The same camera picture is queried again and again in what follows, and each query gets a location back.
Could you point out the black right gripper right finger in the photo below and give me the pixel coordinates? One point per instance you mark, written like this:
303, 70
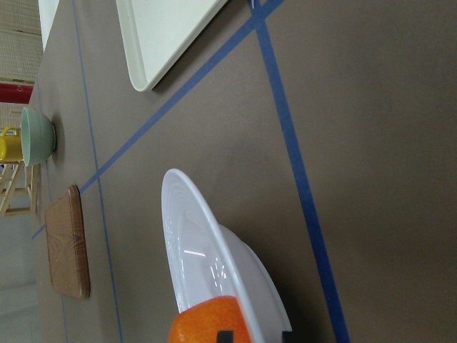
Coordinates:
290, 337

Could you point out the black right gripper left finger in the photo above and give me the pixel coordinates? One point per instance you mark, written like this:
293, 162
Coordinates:
225, 336

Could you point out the orange fruit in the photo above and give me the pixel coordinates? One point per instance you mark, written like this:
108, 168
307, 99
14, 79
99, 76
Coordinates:
202, 322

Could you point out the white round plate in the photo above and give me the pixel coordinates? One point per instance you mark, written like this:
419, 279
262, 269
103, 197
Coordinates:
207, 260

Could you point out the cream bear print tray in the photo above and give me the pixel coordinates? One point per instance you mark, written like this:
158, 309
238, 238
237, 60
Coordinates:
156, 33

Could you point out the wooden cutting board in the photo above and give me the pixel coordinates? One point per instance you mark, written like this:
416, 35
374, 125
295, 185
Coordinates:
66, 244

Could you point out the wooden dish rack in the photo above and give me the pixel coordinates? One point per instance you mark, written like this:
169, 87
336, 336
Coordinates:
19, 188

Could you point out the light green bowl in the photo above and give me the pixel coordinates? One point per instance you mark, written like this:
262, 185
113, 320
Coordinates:
38, 137

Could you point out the yellow mug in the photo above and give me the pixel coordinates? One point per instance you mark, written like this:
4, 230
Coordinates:
11, 150

